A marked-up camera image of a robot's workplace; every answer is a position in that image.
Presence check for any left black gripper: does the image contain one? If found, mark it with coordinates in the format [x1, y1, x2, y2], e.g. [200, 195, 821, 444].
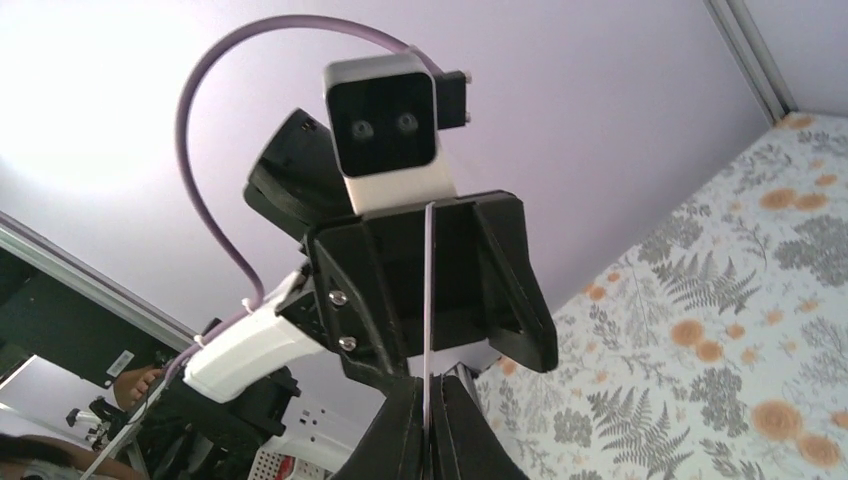
[305, 191, 524, 391]

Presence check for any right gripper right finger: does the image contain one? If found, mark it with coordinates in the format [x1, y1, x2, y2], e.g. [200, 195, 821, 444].
[430, 376, 528, 480]

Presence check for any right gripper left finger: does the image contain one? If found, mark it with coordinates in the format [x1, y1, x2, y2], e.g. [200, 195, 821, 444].
[333, 377, 424, 480]

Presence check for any white card black stripe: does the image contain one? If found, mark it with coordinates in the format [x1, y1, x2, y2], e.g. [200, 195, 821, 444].
[422, 202, 435, 436]

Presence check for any person's hand in background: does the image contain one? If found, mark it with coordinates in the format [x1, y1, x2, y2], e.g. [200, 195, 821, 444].
[113, 365, 163, 411]

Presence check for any floral patterned table mat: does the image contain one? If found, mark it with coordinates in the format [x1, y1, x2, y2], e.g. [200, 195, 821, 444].
[475, 113, 847, 479]

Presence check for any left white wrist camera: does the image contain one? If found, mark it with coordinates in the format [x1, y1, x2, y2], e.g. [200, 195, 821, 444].
[324, 51, 470, 214]

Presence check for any aluminium rail frame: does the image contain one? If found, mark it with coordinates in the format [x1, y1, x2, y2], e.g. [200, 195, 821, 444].
[1, 213, 194, 351]

